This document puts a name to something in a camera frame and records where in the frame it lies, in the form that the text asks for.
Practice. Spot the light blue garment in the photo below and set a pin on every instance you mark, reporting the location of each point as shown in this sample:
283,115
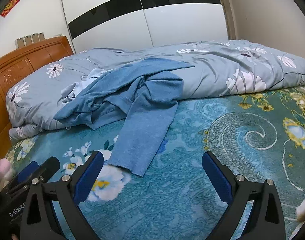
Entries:
78,86

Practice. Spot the teal floral blanket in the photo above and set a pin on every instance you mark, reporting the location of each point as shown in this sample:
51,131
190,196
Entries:
180,192

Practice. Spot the white wardrobe with black stripe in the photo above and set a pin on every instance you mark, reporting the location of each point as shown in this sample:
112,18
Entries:
167,22

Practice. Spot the grey-blue floral duvet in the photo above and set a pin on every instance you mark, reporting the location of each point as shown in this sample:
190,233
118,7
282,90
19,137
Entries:
217,72

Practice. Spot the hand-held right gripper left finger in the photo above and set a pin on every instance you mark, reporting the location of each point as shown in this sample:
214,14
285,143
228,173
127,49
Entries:
90,176

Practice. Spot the red wall decoration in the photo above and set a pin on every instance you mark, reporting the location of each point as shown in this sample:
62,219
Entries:
10,7

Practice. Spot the person's left forearm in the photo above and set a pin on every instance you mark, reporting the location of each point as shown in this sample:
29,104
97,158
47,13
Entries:
3,168

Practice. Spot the wooden headboard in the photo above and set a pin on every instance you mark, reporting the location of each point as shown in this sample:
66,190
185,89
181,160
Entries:
22,62

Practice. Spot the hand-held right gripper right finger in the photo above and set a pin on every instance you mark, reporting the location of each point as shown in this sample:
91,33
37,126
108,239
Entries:
215,177

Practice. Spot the grey wall switch panel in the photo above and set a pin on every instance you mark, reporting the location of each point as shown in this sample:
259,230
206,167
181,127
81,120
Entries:
30,40

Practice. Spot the person's pink pajama clothing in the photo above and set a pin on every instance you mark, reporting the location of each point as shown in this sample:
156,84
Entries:
304,207

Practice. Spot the blue towel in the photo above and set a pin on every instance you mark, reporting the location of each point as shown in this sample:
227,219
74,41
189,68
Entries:
142,100

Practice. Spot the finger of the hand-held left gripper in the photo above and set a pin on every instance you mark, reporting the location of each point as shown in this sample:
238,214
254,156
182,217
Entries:
27,170
49,166

